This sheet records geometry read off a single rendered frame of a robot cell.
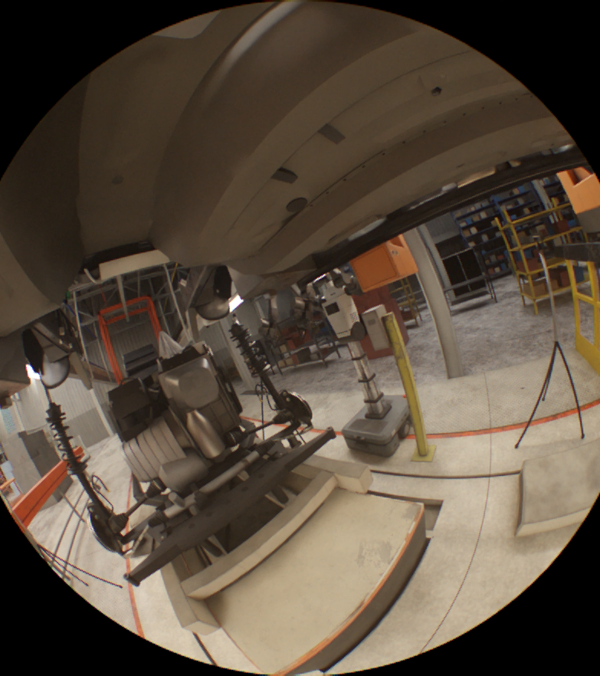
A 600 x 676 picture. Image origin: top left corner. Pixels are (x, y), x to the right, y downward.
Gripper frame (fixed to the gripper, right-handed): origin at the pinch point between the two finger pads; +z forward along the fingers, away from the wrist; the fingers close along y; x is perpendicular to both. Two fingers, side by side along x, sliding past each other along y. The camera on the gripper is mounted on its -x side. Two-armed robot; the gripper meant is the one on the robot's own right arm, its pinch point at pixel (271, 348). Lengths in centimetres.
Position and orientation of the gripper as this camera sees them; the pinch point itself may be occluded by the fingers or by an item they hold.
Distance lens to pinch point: 150.5
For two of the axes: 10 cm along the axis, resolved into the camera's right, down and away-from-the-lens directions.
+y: 5.5, -1.8, -8.1
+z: -0.2, 9.7, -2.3
